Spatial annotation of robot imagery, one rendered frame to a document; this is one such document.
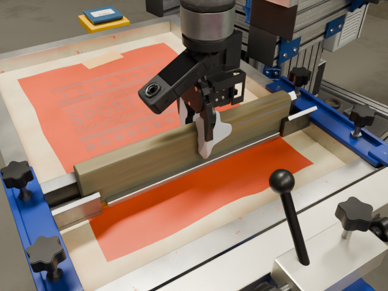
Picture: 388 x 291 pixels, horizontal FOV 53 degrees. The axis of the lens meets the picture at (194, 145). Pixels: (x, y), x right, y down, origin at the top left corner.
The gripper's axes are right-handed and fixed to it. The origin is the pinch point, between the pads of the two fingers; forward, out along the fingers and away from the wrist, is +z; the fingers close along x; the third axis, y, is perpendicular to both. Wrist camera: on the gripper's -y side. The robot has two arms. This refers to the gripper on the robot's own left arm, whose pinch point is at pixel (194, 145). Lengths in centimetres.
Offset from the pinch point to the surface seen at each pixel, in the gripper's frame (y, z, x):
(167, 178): -6.8, 2.3, -2.7
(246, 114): 9.8, -3.8, -1.4
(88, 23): 6, 6, 75
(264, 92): 25.4, 3.7, 11.7
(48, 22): 39, 102, 325
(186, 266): -12.2, 2.8, -18.4
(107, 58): 3, 6, 50
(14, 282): -45, 102, 67
